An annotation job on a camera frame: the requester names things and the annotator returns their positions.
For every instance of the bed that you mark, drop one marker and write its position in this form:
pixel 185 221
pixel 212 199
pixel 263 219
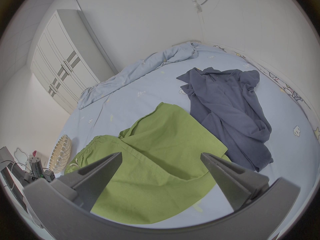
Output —
pixel 155 89

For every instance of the dark blue garment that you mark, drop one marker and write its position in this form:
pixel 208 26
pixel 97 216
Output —
pixel 225 109

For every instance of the round woven basket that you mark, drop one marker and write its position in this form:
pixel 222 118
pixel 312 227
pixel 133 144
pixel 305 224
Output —
pixel 61 154

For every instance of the pale blue quilt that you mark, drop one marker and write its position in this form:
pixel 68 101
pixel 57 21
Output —
pixel 140 70

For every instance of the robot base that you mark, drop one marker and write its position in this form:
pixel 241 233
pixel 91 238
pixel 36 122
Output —
pixel 42 160

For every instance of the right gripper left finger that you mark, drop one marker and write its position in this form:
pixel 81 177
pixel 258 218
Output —
pixel 100 177

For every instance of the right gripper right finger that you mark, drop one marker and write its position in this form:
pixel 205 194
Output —
pixel 226 181

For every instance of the green shorts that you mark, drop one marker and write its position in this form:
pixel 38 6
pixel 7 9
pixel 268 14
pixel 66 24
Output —
pixel 160 159

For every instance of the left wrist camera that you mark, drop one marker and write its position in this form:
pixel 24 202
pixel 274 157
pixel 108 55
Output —
pixel 49 176

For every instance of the white wardrobe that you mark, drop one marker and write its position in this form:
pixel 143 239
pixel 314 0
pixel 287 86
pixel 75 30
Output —
pixel 65 59

